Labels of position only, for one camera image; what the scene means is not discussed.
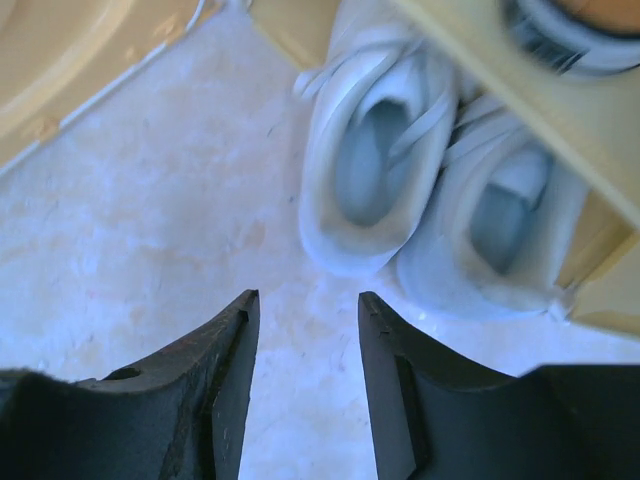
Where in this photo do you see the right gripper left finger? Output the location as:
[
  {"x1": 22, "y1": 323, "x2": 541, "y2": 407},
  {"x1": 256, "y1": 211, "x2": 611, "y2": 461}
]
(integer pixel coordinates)
[{"x1": 1, "y1": 290, "x2": 260, "y2": 479}]

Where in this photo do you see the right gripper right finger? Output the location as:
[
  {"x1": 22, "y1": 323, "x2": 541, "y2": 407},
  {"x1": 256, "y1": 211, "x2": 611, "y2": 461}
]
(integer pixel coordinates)
[{"x1": 358, "y1": 292, "x2": 639, "y2": 479}]

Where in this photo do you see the white sneaker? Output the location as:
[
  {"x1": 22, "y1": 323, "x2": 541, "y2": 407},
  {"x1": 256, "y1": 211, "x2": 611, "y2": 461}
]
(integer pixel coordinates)
[
  {"x1": 396, "y1": 94, "x2": 589, "y2": 320},
  {"x1": 294, "y1": 1, "x2": 458, "y2": 277}
]

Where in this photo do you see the yellow shoe cabinet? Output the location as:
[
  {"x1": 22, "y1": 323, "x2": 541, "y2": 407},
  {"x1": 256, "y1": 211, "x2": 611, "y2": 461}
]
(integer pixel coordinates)
[{"x1": 249, "y1": 0, "x2": 640, "y2": 344}]

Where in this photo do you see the yellow cabinet door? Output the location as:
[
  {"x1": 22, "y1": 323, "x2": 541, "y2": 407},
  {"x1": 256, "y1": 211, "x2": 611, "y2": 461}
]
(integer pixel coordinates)
[{"x1": 1, "y1": 0, "x2": 224, "y2": 170}]

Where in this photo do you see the orange sneaker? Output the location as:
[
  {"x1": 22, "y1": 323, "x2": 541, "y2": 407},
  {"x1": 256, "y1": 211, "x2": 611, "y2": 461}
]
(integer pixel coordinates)
[{"x1": 501, "y1": 1, "x2": 639, "y2": 79}]

